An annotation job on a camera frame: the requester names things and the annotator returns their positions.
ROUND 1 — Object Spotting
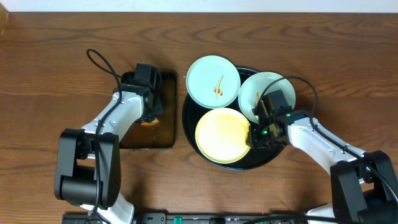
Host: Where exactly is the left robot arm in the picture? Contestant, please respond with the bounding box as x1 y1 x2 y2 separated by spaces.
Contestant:
54 81 160 223

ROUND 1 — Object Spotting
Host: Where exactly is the light green plate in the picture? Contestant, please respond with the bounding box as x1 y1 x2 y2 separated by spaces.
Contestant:
186 55 241 109
238 72 296 124

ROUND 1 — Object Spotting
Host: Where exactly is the green orange sponge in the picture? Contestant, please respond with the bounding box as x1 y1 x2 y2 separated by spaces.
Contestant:
140 118 159 126

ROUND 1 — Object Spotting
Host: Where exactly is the black rectangular water tray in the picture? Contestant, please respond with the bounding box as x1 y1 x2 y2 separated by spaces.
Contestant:
120 70 177 149

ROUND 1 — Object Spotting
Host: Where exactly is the yellow plate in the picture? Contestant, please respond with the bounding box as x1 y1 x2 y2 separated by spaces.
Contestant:
195 108 250 164

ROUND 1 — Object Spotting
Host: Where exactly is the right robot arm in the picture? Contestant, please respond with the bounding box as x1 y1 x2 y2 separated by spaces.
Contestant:
252 105 397 223

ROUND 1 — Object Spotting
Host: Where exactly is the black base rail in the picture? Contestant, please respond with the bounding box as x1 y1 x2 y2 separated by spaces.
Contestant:
62 211 343 224

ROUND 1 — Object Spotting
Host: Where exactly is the round black tray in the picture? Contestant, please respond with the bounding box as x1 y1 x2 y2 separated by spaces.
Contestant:
182 65 290 171

